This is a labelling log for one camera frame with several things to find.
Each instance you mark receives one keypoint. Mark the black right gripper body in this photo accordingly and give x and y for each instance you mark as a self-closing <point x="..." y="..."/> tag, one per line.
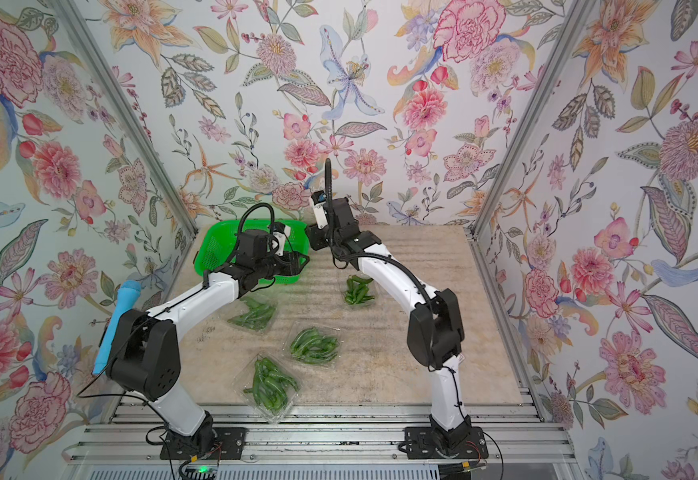
<point x="339" y="244"/>

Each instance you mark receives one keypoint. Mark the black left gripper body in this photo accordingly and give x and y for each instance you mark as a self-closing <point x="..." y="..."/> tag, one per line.
<point x="268" y="267"/>

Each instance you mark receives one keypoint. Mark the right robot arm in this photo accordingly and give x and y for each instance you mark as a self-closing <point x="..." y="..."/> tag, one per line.
<point x="435" y="327"/>

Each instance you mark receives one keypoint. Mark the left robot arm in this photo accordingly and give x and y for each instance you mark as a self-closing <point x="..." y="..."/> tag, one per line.
<point x="141" y="349"/>

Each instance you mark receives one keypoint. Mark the green plastic basket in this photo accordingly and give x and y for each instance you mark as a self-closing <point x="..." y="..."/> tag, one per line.
<point x="220" y="239"/>

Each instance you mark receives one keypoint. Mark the clear clamshell container front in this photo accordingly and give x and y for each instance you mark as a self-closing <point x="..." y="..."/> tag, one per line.
<point x="268" y="387"/>

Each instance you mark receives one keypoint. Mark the blue microphone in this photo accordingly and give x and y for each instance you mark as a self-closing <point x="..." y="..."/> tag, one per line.
<point x="127" y="295"/>

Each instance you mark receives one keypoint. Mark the aluminium corner profile left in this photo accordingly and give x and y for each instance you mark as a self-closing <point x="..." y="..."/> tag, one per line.
<point x="71" y="19"/>

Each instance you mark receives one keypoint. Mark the aluminium corner profile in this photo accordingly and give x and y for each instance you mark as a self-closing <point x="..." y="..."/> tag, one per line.
<point x="572" y="27"/>
<point x="71" y="19"/>

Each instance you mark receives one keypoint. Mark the aluminium corner profile right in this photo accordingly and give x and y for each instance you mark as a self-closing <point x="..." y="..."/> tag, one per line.
<point x="572" y="27"/>

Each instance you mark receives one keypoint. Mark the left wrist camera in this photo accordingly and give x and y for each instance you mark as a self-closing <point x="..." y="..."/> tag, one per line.
<point x="278" y="243"/>

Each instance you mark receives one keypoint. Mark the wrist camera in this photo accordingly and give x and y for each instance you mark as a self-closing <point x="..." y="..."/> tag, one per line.
<point x="278" y="243"/>
<point x="318" y="202"/>

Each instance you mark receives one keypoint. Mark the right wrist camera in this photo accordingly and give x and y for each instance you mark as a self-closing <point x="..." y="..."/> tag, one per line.
<point x="318" y="202"/>

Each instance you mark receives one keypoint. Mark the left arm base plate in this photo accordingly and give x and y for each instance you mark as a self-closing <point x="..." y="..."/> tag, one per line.
<point x="214" y="443"/>

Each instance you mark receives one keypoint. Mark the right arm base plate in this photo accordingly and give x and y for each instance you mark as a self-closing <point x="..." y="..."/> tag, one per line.
<point x="431" y="443"/>

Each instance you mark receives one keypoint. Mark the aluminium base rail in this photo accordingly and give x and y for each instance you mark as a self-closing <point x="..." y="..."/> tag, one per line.
<point x="516" y="433"/>

